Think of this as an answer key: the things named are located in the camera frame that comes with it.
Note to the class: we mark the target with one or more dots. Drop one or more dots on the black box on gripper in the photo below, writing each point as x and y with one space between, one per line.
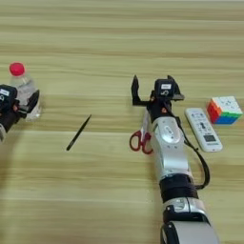
164 88
7 95

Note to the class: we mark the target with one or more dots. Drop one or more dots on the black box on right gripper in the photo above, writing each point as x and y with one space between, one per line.
164 88

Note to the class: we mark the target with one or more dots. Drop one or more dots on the colourful puzzle cube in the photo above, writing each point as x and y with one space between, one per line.
225 109

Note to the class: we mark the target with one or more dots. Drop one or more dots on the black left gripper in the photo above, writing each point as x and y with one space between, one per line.
9 117

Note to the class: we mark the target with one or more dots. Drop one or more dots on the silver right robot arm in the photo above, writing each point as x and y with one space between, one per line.
171 149

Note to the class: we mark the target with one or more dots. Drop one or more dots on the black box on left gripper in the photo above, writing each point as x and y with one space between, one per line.
7 95

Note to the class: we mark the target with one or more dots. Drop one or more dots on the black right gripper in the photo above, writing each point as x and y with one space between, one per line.
158 109

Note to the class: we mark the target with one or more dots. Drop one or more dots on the black pen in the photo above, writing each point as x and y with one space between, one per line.
77 133

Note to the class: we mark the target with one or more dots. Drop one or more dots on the clear bottle with red cap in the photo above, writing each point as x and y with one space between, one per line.
24 89

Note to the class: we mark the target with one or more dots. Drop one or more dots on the white remote control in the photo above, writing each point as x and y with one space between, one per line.
203 127

